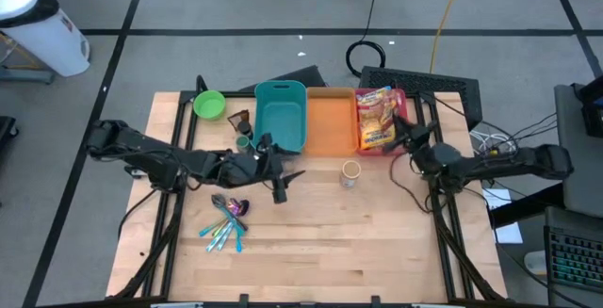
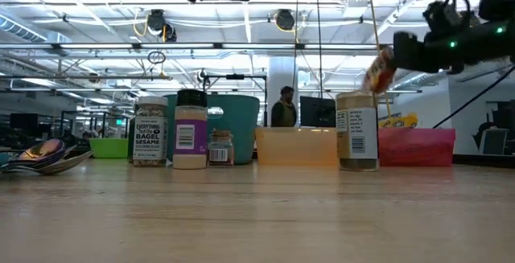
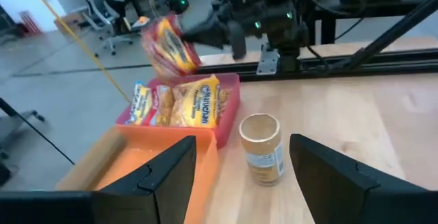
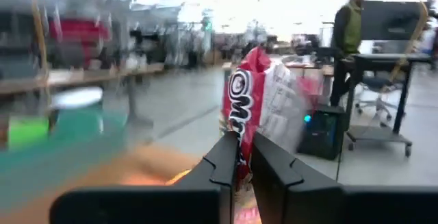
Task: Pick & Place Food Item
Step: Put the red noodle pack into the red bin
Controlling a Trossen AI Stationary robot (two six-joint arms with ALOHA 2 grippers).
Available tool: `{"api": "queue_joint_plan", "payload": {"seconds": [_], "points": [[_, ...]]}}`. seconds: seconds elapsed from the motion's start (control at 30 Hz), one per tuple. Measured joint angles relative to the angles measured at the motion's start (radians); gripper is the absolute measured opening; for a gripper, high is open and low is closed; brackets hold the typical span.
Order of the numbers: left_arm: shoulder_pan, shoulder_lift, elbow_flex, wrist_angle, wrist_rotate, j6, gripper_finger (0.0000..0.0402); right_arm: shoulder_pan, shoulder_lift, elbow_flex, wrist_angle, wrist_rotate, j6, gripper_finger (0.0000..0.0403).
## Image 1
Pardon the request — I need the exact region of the green plastic bowl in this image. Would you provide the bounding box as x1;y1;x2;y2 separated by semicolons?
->
192;89;227;122

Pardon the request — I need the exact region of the backlit keyboard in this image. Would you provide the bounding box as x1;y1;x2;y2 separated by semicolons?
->
544;205;603;296

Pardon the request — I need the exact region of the white trash can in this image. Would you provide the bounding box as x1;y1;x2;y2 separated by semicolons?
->
0;0;91;78

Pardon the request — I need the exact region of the orange plastic bin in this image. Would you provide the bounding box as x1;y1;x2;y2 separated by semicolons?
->
305;87;360;157

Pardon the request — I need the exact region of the black flat box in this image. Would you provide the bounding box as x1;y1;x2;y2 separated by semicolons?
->
238;64;329;93

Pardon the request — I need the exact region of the green-lid jar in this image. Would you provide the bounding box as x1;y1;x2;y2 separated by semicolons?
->
235;135;253;156

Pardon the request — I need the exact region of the grey side table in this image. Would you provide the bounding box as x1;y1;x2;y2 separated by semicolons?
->
553;83;603;219

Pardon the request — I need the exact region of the black coiled cable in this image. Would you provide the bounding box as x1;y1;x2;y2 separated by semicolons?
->
345;0;387;78

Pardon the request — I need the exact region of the red plastic bin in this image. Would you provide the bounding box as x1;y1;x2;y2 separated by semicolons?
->
353;88;411;157

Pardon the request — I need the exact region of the teal plastic bin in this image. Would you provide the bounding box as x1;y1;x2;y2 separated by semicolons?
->
253;80;308;154

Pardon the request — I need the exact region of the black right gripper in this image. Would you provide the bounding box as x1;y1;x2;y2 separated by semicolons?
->
382;114;432;154

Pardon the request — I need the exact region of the white computer mouse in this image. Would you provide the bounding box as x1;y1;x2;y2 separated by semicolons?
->
523;250;548;277

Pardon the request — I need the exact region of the white paper sheet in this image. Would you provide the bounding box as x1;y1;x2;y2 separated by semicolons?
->
481;187;525;246

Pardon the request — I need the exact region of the black aluminium table frame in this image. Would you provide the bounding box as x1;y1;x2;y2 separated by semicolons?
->
114;89;509;302

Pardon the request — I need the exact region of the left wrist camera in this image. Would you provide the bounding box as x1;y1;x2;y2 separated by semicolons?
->
271;178;288;205

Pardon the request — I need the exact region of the white cable bundle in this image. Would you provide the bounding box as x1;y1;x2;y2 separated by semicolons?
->
470;128;525;158

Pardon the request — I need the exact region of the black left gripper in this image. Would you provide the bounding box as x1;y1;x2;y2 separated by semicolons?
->
220;133;307;187

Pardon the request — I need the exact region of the grey cart base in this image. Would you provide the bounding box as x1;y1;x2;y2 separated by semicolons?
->
0;65;57;86

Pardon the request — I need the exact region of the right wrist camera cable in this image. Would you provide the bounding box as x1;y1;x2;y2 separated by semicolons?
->
388;154;433;215

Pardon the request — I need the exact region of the blue-trimmed ramen packet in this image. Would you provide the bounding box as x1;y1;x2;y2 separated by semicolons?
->
356;85;394;110

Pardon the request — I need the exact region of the yellow cable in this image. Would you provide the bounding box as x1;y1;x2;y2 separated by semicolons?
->
429;0;465;74

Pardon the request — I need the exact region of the dark spoon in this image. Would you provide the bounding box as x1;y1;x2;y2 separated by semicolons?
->
198;213;232;238

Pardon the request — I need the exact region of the yellow ramen packet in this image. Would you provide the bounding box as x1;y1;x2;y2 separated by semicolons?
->
359;107;386;131

